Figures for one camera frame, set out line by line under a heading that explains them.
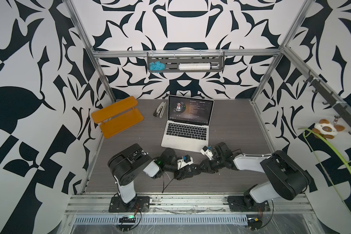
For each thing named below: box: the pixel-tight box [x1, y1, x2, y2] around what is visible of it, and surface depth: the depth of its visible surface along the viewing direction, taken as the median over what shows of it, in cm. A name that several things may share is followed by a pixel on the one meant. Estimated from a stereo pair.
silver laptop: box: [160, 95, 215, 153], surface depth 101 cm
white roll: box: [178, 62, 212, 71], surface depth 92 cm
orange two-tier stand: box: [91, 96, 145, 139], surface depth 105 cm
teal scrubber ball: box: [148, 60, 166, 74], surface depth 93 cm
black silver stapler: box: [153, 101, 167, 119], surface depth 113 cm
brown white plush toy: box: [312, 118, 345, 139], surface depth 61 cm
